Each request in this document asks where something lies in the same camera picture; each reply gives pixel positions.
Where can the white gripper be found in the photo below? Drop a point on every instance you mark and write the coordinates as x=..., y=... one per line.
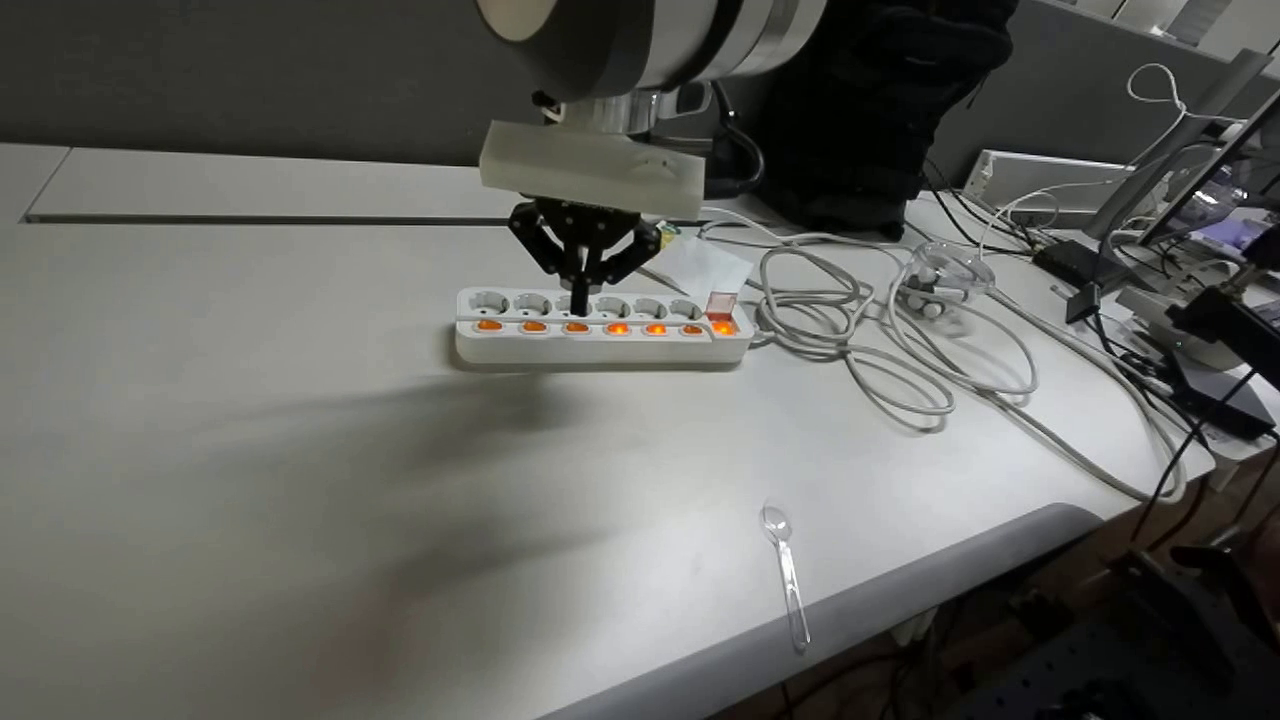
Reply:
x=587, y=164

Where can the white multi-switch power strip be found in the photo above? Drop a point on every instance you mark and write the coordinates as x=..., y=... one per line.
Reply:
x=602, y=340

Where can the white paper tag green print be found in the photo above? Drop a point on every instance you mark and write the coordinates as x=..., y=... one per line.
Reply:
x=712, y=261

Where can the black cloth cover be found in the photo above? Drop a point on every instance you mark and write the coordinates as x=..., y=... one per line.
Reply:
x=864, y=104

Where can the clear plastic spoon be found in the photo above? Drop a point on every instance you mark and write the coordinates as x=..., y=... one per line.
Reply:
x=791, y=575

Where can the grey desk divider panel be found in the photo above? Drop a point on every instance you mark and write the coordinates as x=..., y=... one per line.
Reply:
x=201, y=65

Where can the grey partition panel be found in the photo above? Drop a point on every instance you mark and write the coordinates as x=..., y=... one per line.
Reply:
x=1054, y=82

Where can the black equipment stand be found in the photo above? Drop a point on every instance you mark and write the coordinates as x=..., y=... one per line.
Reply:
x=1174, y=264

